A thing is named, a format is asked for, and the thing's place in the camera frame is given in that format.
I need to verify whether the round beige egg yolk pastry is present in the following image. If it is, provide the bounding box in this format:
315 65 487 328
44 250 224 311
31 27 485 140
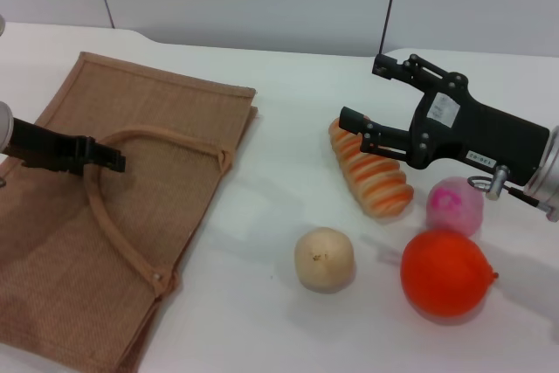
293 226 355 294

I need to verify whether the pink round ball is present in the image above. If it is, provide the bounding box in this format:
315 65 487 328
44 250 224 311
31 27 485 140
425 175 485 238

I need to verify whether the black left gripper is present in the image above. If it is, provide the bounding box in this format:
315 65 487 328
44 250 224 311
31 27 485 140
6 115 128 176

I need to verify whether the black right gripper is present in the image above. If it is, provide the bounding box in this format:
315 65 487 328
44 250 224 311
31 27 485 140
339 52 550 185

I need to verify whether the orange striped bread loaf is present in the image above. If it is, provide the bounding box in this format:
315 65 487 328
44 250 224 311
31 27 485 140
328 117 415 219

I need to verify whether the right wrist cable with plug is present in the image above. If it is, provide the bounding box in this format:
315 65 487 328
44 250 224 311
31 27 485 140
468 164 552 213

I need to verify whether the orange round fruit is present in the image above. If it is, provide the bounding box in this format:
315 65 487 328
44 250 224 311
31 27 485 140
400 229 500 321

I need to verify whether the brown jute tote bag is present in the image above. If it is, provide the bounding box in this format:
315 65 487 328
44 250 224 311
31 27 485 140
0 51 260 373

